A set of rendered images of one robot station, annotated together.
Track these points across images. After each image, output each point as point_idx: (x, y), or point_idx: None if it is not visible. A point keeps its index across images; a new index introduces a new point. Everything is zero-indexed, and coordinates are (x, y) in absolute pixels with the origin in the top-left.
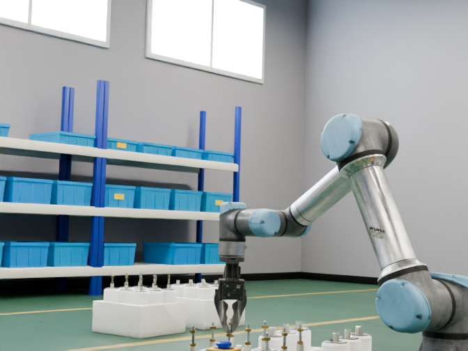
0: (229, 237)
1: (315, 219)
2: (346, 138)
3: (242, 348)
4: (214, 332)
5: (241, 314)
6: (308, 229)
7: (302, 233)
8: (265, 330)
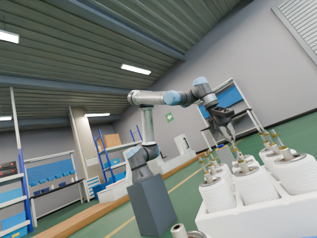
0: None
1: (162, 104)
2: None
3: (273, 164)
4: (267, 138)
5: (221, 134)
6: (166, 104)
7: (170, 105)
8: (235, 153)
